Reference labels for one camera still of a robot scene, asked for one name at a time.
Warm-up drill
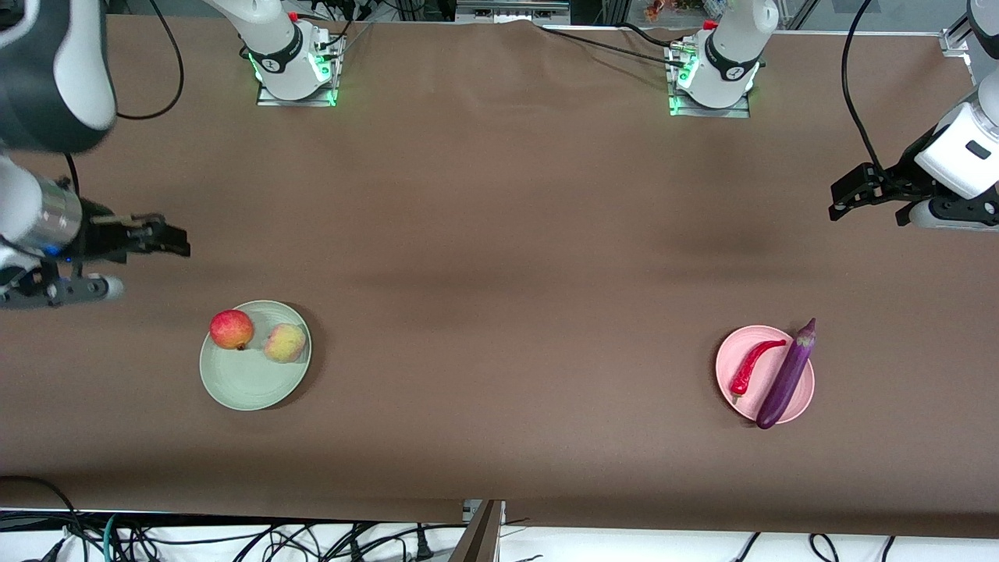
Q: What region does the red apple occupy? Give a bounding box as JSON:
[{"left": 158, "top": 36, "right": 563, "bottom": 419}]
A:
[{"left": 209, "top": 309, "right": 255, "bottom": 350}]

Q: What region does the pale pink peach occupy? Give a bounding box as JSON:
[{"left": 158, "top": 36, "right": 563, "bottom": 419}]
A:
[{"left": 263, "top": 323, "right": 307, "bottom": 364}]

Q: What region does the purple eggplant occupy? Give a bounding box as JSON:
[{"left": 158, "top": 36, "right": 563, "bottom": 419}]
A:
[{"left": 755, "top": 318, "right": 817, "bottom": 430}]

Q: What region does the red chili pepper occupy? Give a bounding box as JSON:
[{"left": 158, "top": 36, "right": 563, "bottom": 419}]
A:
[{"left": 730, "top": 340, "right": 787, "bottom": 397}]

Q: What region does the aluminium corner profile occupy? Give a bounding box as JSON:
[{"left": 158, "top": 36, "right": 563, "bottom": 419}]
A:
[{"left": 940, "top": 28, "right": 976, "bottom": 79}]

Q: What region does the light green plate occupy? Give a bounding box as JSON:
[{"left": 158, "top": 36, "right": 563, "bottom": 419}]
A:
[{"left": 199, "top": 301, "right": 313, "bottom": 412}]

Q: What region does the pink plate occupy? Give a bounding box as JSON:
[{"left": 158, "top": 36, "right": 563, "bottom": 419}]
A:
[{"left": 715, "top": 325, "right": 816, "bottom": 425}]

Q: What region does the orange red background clutter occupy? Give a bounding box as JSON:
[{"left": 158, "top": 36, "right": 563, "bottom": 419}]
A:
[{"left": 644, "top": 0, "right": 707, "bottom": 23}]

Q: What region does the large table cover cloth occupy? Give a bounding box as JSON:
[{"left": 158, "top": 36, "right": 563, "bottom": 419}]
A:
[{"left": 0, "top": 14, "right": 999, "bottom": 539}]

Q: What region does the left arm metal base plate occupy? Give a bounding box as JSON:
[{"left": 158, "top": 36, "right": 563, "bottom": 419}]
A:
[{"left": 667, "top": 43, "right": 752, "bottom": 119}]

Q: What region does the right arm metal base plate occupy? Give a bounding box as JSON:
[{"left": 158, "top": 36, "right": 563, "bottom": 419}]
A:
[{"left": 256, "top": 35, "right": 338, "bottom": 108}]

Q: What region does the short black tabletop cable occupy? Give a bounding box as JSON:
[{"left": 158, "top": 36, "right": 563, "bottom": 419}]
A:
[{"left": 620, "top": 22, "right": 677, "bottom": 49}]

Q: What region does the black looped floor cable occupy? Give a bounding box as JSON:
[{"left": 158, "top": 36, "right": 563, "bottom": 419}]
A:
[{"left": 0, "top": 475, "right": 88, "bottom": 562}]

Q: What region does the long black tabletop cable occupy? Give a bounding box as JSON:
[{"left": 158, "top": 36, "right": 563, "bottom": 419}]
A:
[{"left": 539, "top": 26, "right": 688, "bottom": 68}]

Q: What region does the aluminium frame bracket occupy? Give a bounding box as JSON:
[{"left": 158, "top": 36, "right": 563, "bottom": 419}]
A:
[{"left": 455, "top": 0, "right": 572, "bottom": 24}]

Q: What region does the metal table frame post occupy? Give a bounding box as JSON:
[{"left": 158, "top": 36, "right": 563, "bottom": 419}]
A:
[{"left": 447, "top": 500, "right": 507, "bottom": 562}]

